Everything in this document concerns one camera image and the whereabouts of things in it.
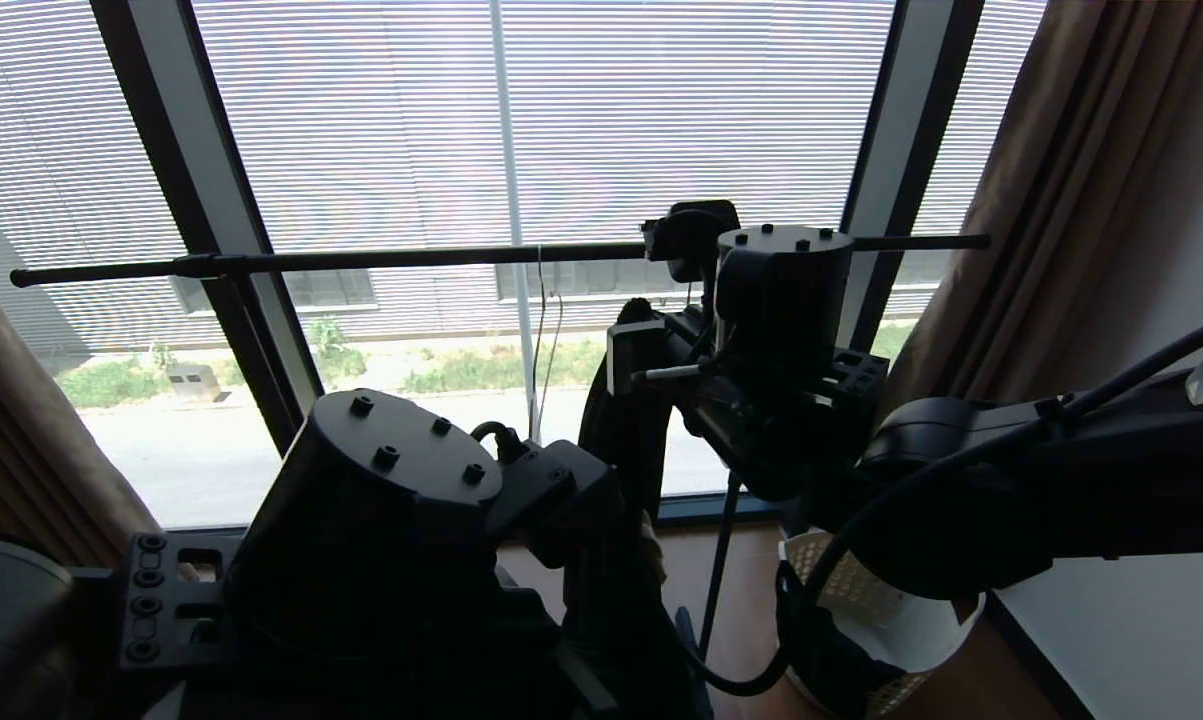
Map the black clothes rack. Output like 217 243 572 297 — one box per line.
9 233 992 661

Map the white laundry basket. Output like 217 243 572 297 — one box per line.
776 528 987 720

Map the window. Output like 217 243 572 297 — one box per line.
0 0 1047 531

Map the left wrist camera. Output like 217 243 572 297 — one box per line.
483 438 624 571

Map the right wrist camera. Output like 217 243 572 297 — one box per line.
643 200 742 286

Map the brown curtain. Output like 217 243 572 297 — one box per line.
876 0 1203 421
0 260 162 571

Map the pink clothes hanger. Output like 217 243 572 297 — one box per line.
529 245 567 446

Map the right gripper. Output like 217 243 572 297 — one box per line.
606 318 733 442

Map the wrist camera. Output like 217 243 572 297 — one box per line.
643 200 742 286
483 438 624 571

